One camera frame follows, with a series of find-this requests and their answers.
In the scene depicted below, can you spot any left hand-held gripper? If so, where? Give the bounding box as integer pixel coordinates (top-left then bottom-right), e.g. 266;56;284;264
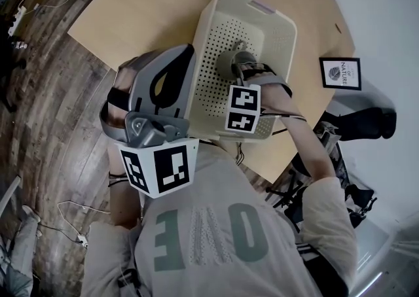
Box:
100;43;201;200

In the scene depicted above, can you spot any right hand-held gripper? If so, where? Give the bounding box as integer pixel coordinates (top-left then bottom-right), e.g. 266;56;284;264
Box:
225;61;294;134

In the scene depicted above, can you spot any grey cup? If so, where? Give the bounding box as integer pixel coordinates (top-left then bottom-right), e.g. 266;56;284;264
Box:
217;39;260;78

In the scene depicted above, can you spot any cream perforated plastic basket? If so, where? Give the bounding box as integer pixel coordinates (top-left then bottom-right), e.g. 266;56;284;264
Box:
183;0;299;142

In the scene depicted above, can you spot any person's left forearm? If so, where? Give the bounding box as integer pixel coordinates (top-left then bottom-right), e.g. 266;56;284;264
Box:
107;145;145;228

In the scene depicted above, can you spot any person's right forearm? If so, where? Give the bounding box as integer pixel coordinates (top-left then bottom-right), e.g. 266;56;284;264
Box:
260;84;340;184

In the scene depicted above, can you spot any person's left hand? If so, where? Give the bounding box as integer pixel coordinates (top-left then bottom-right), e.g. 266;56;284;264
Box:
105;67;136;130

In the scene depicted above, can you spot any person's grey printed shirt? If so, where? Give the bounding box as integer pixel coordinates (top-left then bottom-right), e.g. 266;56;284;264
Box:
80;140;358;297

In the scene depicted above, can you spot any black framed leaf picture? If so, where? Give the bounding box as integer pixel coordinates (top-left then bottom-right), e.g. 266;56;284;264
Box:
319;57;362;92

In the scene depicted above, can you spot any black office chair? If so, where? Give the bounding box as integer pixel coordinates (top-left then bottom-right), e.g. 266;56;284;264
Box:
265;77;399;228

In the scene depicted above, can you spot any white bar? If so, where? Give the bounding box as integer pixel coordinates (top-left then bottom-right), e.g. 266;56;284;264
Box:
0;175;22;215

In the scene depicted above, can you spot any long white power strip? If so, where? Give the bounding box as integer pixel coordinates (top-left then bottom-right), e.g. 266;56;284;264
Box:
7;5;27;37

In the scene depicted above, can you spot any thin white floor cable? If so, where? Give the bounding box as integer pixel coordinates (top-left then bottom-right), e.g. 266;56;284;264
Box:
56;200;113;241

